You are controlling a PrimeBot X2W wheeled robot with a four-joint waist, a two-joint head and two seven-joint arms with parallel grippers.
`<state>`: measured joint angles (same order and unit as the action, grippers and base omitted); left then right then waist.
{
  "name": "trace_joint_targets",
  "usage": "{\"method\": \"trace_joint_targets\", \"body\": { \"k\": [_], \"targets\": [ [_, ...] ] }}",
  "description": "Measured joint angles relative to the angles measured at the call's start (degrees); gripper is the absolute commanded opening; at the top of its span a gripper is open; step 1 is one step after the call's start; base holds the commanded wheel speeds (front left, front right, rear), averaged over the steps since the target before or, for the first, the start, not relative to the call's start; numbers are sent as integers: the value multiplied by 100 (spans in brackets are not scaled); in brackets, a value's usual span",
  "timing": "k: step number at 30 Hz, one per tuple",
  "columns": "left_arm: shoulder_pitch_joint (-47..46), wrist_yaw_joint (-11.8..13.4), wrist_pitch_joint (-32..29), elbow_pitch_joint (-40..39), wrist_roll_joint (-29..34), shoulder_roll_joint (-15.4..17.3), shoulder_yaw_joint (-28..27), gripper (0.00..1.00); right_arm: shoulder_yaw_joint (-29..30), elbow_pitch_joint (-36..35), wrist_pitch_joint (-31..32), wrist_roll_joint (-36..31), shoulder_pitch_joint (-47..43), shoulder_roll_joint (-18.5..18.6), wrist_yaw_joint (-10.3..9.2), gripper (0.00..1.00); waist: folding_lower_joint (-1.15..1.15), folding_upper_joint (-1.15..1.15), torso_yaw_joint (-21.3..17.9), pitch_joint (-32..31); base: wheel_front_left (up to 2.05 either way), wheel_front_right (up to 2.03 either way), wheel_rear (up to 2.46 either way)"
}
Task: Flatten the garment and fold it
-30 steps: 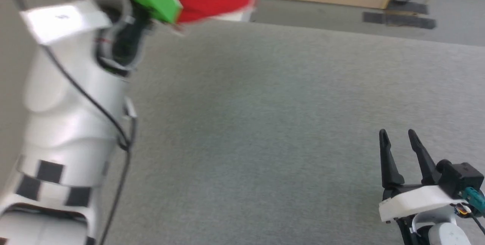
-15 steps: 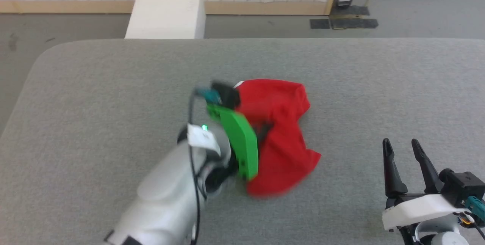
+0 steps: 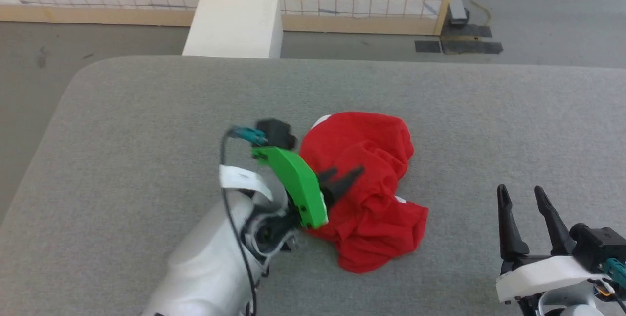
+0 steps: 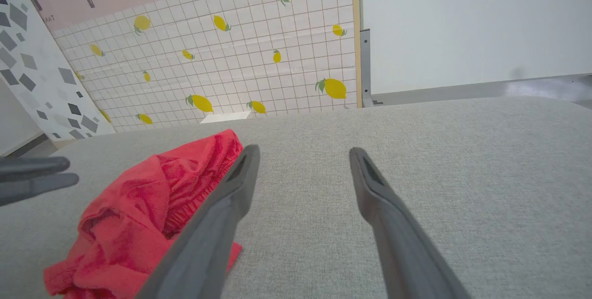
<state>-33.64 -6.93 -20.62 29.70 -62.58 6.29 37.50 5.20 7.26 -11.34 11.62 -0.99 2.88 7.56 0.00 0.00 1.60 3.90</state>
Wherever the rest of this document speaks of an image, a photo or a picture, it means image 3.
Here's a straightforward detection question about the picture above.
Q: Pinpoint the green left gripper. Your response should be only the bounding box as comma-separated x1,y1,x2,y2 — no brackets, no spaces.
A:
251,146,365,230

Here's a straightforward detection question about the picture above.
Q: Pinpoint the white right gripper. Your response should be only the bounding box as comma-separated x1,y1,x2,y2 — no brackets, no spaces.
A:
496,184,613,305

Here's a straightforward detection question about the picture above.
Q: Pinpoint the red garment with white trim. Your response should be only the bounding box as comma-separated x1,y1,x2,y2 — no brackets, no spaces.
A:
299,111,430,274

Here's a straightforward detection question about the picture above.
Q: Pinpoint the small black floor mat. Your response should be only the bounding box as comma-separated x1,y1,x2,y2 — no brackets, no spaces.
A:
414,40,443,54

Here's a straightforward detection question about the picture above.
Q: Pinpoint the white rectangular box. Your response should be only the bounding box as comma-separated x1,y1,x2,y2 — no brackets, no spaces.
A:
182,0,284,59

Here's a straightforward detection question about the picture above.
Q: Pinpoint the long black floor mat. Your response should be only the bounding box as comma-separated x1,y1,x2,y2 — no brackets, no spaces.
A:
441,39,504,55

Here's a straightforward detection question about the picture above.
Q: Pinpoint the grey fabric sofa surface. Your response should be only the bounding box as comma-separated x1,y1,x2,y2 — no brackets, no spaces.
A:
0,55,626,316

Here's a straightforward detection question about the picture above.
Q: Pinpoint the black floor mat under stand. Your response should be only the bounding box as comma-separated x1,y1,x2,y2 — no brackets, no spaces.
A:
440,23,493,39

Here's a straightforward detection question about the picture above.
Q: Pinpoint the grey metal stand foot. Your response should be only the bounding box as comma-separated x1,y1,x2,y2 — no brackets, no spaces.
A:
449,0,471,26

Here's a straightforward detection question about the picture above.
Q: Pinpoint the white label tag on cable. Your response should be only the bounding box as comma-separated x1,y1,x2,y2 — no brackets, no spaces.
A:
218,164,274,203

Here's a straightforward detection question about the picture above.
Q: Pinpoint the black right cable, teal plug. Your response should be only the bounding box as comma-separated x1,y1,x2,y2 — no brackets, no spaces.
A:
603,257,626,313

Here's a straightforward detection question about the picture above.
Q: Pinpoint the black cable, teal plug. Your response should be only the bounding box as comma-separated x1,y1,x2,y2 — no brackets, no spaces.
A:
220,126,268,316
603,257,626,313

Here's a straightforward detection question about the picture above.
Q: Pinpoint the black left cable, teal plug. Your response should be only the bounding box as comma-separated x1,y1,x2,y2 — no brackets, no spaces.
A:
220,126,268,316

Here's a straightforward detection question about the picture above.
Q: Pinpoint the yellow cable on floor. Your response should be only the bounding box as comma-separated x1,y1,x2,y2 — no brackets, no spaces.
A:
470,0,492,27

